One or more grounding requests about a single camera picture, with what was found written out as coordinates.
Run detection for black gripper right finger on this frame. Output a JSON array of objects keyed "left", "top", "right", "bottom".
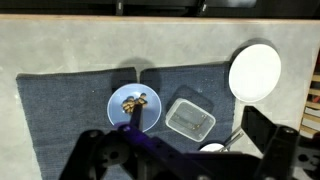
[{"left": 241, "top": 106, "right": 277, "bottom": 153}]

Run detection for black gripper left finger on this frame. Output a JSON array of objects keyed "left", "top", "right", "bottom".
[{"left": 130, "top": 104, "right": 143, "bottom": 130}]

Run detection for brown cookie pieces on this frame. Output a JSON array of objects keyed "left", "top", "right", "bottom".
[{"left": 121, "top": 93, "right": 148, "bottom": 114}]

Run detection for light blue bowl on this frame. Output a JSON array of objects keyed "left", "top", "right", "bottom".
[{"left": 107, "top": 83, "right": 162, "bottom": 132}]

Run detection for clear plastic lunch box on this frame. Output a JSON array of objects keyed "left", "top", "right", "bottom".
[{"left": 165, "top": 98, "right": 216, "bottom": 142}]

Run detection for metal spoon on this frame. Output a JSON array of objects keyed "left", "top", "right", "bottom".
[{"left": 219, "top": 127, "right": 244, "bottom": 152}]

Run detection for small white saucer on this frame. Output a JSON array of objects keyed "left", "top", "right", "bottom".
[{"left": 201, "top": 143, "right": 227, "bottom": 152}]

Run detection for large white plate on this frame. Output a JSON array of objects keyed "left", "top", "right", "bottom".
[{"left": 229, "top": 44, "right": 281, "bottom": 103}]

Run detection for dark blue placemat right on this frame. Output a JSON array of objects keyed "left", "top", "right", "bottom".
[{"left": 140, "top": 63, "right": 235, "bottom": 152}]

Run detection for dark blue placemat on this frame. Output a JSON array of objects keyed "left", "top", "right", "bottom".
[
  {"left": 16, "top": 67, "right": 137, "bottom": 180},
  {"left": 140, "top": 63, "right": 235, "bottom": 152}
]

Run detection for dark blue placemat left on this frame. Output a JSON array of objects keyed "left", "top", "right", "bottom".
[{"left": 16, "top": 67, "right": 137, "bottom": 180}]

